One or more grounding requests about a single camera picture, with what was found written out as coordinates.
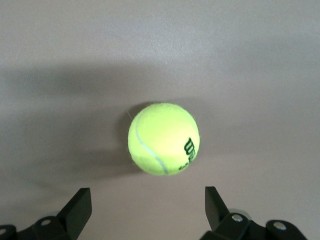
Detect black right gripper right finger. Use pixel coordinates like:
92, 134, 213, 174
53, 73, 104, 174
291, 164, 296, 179
201, 186, 309, 240

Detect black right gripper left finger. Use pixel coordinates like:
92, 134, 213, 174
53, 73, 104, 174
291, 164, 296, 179
0, 187, 93, 240

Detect yellow Wilson tennis ball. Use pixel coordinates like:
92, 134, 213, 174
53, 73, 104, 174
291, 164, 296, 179
127, 101, 201, 177

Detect brown table mat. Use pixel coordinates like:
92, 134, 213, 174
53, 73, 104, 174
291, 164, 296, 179
0, 0, 320, 240

